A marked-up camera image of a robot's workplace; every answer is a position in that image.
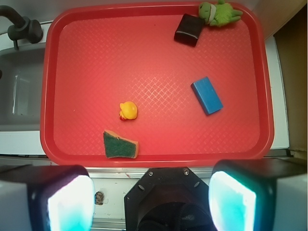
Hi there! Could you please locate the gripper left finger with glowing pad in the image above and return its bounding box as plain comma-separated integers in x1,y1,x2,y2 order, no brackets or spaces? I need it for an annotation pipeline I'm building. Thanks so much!
0,165,95,231

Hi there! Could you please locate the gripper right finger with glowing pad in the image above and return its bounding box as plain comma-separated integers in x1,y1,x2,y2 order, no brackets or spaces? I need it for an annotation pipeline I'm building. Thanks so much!
208,159,308,231

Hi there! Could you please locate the yellow rubber duck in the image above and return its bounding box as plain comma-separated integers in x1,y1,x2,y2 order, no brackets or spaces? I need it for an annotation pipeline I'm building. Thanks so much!
119,101,138,121

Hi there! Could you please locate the green and yellow sponge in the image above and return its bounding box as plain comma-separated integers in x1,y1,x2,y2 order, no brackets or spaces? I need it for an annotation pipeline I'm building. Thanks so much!
103,130,139,159

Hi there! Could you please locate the blue rectangular block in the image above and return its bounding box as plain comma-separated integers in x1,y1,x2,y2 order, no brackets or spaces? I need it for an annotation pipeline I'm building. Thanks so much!
191,77,223,115

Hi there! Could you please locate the grey sink basin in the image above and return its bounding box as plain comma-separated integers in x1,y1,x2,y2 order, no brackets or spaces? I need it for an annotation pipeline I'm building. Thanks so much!
0,43,45,132

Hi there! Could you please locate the red plastic tray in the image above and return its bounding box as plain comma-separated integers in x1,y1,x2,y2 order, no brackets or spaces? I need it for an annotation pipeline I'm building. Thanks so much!
40,2,274,167

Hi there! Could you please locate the dark grey faucet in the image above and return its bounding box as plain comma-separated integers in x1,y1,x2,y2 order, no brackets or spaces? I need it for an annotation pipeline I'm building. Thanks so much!
0,5,43,50

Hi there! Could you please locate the black rectangular block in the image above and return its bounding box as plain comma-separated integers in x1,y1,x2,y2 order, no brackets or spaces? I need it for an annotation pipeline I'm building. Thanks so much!
174,14,204,47

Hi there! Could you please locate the green plush frog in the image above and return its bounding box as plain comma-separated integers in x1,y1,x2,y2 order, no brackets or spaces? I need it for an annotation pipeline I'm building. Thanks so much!
198,0,243,27

